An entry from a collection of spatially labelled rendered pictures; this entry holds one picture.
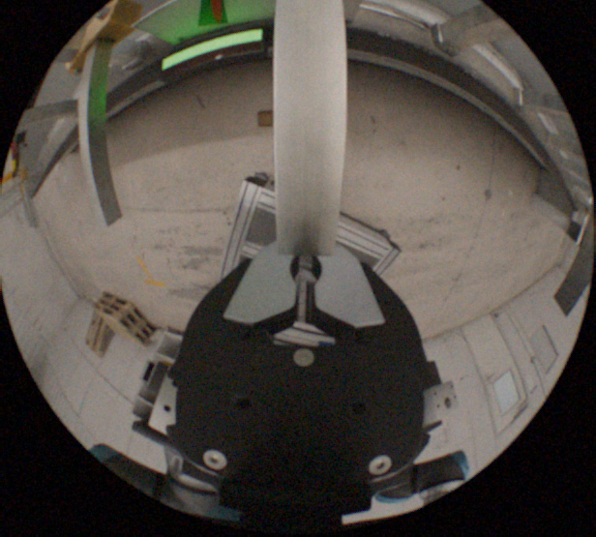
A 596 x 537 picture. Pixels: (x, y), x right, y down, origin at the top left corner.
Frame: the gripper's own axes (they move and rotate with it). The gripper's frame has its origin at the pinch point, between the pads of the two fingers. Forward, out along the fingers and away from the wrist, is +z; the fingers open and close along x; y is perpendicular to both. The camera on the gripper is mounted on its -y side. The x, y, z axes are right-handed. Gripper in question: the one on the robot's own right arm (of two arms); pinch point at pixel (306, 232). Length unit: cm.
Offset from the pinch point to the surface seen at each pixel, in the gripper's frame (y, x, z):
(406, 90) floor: -41, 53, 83
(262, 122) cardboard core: -15, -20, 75
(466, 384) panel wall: 210, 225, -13
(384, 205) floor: 27, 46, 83
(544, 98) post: -28, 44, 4
